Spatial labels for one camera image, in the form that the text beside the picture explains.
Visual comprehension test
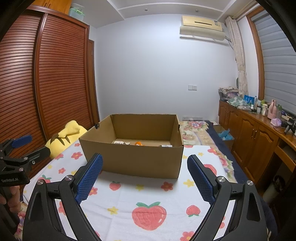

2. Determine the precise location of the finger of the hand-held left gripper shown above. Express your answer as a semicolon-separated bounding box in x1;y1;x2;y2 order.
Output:
0;135;33;160
5;146;51;168

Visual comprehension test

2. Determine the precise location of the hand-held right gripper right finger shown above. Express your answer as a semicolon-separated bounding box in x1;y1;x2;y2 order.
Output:
187;154;265;241

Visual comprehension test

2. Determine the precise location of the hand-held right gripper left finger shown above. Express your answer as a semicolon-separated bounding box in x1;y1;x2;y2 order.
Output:
22;152;103;241

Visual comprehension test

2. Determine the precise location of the brown cardboard box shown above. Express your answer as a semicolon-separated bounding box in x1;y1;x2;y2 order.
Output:
79;113;184;179

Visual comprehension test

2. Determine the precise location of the person's left hand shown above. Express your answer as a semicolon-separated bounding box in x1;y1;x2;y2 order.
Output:
0;185;22;214

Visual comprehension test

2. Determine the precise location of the yellow plush toy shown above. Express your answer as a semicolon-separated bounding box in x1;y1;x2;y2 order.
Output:
45;120;88;159

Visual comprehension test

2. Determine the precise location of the small cardboard box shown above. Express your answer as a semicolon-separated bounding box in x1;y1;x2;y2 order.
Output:
213;125;235;151

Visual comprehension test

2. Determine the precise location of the dark blue bed sheet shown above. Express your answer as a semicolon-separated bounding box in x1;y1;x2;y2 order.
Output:
206;120;278;241

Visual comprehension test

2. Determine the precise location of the teal cloth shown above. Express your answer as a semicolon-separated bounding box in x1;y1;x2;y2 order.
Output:
217;129;233;141

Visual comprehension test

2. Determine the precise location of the fruit print white blanket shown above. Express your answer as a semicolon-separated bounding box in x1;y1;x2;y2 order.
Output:
23;142;236;241

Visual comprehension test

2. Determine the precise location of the wooden cabinet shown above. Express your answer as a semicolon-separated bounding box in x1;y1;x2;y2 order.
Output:
218;100;296;193

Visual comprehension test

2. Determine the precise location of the white round bin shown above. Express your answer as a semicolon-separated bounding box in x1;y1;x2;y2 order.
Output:
264;175;286;204

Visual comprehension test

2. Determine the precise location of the wooden slatted wardrobe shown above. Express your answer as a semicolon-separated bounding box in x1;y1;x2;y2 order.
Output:
0;6;100;172

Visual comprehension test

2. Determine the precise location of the green patterned cloth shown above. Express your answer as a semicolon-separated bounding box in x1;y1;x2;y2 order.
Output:
227;96;249;108

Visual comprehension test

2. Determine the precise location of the floral cloth pile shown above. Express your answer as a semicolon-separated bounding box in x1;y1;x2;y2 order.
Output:
218;86;238;100

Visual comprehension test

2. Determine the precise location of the pink bottle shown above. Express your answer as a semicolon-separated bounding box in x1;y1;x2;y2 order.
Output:
268;99;278;118

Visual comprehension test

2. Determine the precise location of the black tripod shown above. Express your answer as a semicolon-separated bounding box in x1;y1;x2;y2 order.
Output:
283;119;296;136

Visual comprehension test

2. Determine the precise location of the beige patterned curtain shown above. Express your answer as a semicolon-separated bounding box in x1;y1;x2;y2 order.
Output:
225;16;249;98

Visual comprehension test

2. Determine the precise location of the translucent green storage box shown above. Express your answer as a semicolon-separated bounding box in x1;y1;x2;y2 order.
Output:
69;3;85;22

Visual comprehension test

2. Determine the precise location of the grey window blind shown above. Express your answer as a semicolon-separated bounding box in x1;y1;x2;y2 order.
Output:
251;7;296;112

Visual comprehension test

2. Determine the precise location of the cream air conditioner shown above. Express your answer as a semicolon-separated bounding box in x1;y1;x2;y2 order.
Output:
181;15;223;32

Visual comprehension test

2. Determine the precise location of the wooden window frame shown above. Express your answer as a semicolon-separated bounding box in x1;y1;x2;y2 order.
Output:
245;11;266;100

